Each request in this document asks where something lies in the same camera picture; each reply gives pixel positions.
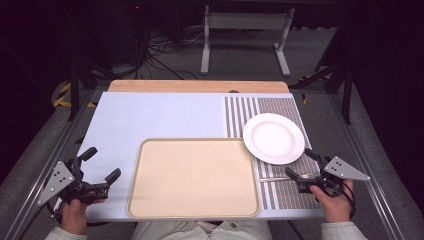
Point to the person's right hand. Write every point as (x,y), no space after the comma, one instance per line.
(333,205)

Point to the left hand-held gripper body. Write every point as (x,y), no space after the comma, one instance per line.
(63,181)

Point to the wooden board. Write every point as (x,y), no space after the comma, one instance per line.
(198,86)

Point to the person's light clothing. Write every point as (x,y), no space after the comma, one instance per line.
(201,230)

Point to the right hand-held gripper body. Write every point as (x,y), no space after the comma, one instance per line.
(333,176)

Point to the white round plate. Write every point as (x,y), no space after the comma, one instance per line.
(273,138)

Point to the grey metal stand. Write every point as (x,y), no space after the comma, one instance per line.
(245,40)

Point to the silver fork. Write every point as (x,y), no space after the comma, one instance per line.
(283,178)

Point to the black metal stand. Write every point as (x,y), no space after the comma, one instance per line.
(336,76)
(81,76)

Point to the beige plastic tray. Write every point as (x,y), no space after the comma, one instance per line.
(193,178)

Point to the person's left hand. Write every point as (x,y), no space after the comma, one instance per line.
(75,215)

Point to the striped woven placemat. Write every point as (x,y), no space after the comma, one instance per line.
(283,193)

